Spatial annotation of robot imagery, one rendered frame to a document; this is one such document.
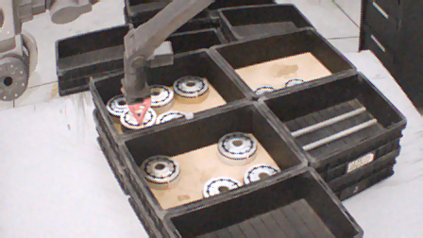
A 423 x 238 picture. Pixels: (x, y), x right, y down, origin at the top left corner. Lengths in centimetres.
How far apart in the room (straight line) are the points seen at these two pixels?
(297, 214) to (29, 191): 83
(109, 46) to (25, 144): 99
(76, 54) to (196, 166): 133
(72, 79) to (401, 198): 152
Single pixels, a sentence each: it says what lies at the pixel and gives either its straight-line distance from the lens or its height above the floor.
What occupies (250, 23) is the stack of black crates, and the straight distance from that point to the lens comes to 303.
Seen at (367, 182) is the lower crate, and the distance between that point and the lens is 184.
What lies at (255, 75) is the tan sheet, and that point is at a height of 83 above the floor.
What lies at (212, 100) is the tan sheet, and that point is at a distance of 193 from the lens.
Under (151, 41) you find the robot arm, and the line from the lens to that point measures 151.
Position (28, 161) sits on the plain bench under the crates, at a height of 70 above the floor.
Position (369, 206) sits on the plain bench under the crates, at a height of 70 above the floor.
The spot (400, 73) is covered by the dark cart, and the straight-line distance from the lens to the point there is 309.
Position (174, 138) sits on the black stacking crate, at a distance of 170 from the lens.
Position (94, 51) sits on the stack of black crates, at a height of 49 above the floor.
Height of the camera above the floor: 197
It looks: 38 degrees down
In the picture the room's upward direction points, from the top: straight up
